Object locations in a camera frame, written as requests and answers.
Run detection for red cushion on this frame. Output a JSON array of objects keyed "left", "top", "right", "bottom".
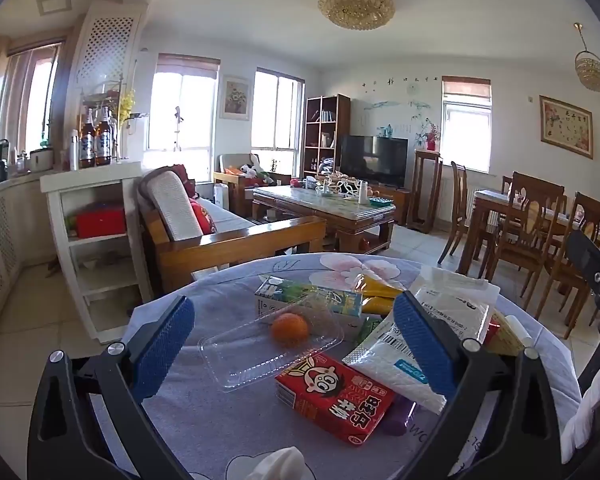
[{"left": 189, "top": 198, "right": 218, "bottom": 236}]

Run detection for white lattice column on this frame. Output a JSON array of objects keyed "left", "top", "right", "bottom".
[{"left": 64, "top": 1, "right": 148, "bottom": 163}]

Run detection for purple bottle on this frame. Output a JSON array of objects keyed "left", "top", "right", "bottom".
[{"left": 380, "top": 394, "right": 417, "bottom": 437}]

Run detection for white lattice counter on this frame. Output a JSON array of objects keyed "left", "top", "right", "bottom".
[{"left": 0, "top": 170, "right": 51, "bottom": 326}]

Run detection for person's right hand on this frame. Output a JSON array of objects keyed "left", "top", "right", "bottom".
[{"left": 561, "top": 360, "right": 600, "bottom": 463}]

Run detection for wooden television stand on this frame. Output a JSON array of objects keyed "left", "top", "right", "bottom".
[{"left": 375, "top": 185, "right": 412, "bottom": 227}]

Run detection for dark red throw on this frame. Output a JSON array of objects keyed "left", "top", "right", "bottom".
[{"left": 169, "top": 163, "right": 201, "bottom": 200}]

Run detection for ceiling vent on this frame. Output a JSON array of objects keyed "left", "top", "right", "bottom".
[{"left": 36, "top": 0, "right": 74, "bottom": 17}]

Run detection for wooden armchair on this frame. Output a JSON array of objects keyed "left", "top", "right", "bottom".
[{"left": 213, "top": 153, "right": 292, "bottom": 216}]

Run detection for wooden coffee table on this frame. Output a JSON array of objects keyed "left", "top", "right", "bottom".
[{"left": 251, "top": 185, "right": 397, "bottom": 256}]

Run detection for white shelf unit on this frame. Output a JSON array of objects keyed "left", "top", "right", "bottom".
[{"left": 40, "top": 161, "right": 154, "bottom": 345}]

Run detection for white rolled wrapper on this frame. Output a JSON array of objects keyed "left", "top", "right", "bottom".
[{"left": 504, "top": 315, "right": 535, "bottom": 348}]

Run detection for crystal pendant lamp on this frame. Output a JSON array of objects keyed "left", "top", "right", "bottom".
[{"left": 573, "top": 22, "right": 600, "bottom": 93}]

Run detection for black television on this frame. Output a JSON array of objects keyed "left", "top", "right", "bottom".
[{"left": 338, "top": 135, "right": 410, "bottom": 189}]

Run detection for gold stick packet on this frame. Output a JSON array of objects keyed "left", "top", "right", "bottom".
[
  {"left": 349, "top": 274, "right": 406, "bottom": 299},
  {"left": 361, "top": 296, "right": 397, "bottom": 317}
]

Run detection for metal wire rack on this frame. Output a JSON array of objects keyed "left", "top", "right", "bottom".
[{"left": 81, "top": 74, "right": 127, "bottom": 162}]

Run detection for white rice packet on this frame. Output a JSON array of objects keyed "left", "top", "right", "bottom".
[{"left": 342, "top": 310, "right": 447, "bottom": 415}]

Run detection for clear plastic tray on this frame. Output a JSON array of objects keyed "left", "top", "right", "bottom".
[{"left": 198, "top": 292, "right": 345, "bottom": 393}]

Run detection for potted plant in red pot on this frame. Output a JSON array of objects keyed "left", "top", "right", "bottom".
[{"left": 414, "top": 116, "right": 441, "bottom": 152}]

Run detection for white tissue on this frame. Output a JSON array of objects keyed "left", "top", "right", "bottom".
[{"left": 244, "top": 446, "right": 315, "bottom": 480}]

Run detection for orange tangerine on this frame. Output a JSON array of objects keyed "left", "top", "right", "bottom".
[{"left": 271, "top": 313, "right": 310, "bottom": 347}]

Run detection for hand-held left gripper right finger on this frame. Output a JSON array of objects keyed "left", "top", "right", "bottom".
[{"left": 393, "top": 290, "right": 566, "bottom": 480}]

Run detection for white wire fruit basket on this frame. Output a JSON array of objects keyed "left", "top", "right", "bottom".
[{"left": 315, "top": 172, "right": 361, "bottom": 196}]

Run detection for wooden bookshelf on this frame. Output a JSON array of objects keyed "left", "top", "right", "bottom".
[{"left": 303, "top": 93, "right": 352, "bottom": 177}]

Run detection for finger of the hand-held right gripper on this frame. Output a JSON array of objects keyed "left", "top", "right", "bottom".
[{"left": 566, "top": 230, "right": 600, "bottom": 313}]

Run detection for framed sunflower picture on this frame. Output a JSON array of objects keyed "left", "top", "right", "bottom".
[{"left": 218, "top": 76, "right": 252, "bottom": 121}]

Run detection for tall balcony window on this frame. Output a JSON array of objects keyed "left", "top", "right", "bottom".
[{"left": 0, "top": 37, "right": 63, "bottom": 158}]

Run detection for yellow packet with green label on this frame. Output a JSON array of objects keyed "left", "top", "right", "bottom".
[{"left": 482, "top": 310, "right": 526, "bottom": 357}]

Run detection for plush toy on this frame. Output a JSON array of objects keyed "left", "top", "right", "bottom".
[{"left": 239, "top": 162, "right": 276, "bottom": 185}]

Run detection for brown beer bottle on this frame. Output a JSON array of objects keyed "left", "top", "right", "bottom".
[
  {"left": 95, "top": 105, "right": 113, "bottom": 167},
  {"left": 79, "top": 107, "right": 97, "bottom": 169}
]

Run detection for framed floral painting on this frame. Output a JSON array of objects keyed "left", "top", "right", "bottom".
[{"left": 539, "top": 95, "right": 595, "bottom": 160}]

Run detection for yellow flowers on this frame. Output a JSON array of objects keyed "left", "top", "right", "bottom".
[{"left": 116, "top": 89, "right": 137, "bottom": 128}]

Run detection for crystal ceiling lamp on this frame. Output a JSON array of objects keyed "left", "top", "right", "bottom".
[{"left": 317, "top": 0, "right": 396, "bottom": 30}]

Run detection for green wrapper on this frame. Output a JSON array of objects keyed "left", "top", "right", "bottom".
[{"left": 354, "top": 316, "right": 383, "bottom": 347}]

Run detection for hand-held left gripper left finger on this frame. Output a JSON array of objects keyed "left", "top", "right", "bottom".
[{"left": 27, "top": 295, "right": 197, "bottom": 480}]

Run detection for green and white carton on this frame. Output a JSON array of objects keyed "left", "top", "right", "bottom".
[{"left": 254, "top": 275, "right": 363, "bottom": 318}]

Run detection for wooden sofa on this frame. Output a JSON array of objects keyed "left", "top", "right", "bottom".
[{"left": 138, "top": 164, "right": 328, "bottom": 297}]

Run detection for tall wooden plant stand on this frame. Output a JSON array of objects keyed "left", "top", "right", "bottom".
[{"left": 406, "top": 149, "right": 444, "bottom": 234}]

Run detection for red box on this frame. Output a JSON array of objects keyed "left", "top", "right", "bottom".
[{"left": 75, "top": 202, "right": 127, "bottom": 239}]

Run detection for white radiator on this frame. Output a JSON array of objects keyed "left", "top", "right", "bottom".
[{"left": 440, "top": 174, "right": 498, "bottom": 226}]

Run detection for white plastic bag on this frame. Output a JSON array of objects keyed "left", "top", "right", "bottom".
[{"left": 409, "top": 266, "right": 502, "bottom": 348}]

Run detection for white appliance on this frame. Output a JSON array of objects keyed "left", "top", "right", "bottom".
[{"left": 29, "top": 147, "right": 56, "bottom": 173}]

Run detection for white sofa back cushion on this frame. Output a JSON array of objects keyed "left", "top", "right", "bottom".
[{"left": 146, "top": 171, "right": 204, "bottom": 241}]

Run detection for wooden dining table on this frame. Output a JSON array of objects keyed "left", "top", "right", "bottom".
[{"left": 467, "top": 187, "right": 600, "bottom": 281}]

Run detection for red drink carton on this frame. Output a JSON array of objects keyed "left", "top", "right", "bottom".
[{"left": 274, "top": 352, "right": 397, "bottom": 446}]

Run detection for tripod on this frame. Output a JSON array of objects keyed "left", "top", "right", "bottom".
[{"left": 173, "top": 106, "right": 186, "bottom": 153}]

